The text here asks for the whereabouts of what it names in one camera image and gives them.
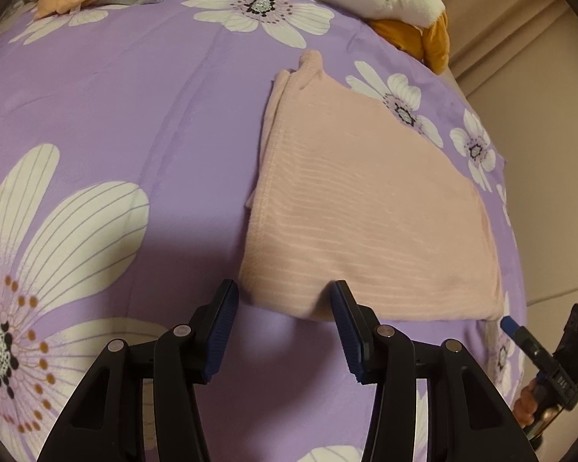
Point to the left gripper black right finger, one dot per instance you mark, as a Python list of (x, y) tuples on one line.
[(468, 420)]

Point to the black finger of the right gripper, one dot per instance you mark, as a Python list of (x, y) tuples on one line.
[(528, 343)]

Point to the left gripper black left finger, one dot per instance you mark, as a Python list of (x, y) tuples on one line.
[(103, 419)]

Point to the pink ribbed sweater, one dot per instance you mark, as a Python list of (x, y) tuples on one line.
[(345, 192)]

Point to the person right hand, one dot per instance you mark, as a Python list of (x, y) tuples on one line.
[(526, 405)]

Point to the purple floral bed sheet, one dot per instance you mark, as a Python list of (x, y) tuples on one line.
[(129, 143)]

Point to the beige curtain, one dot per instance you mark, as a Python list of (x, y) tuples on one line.
[(487, 34)]

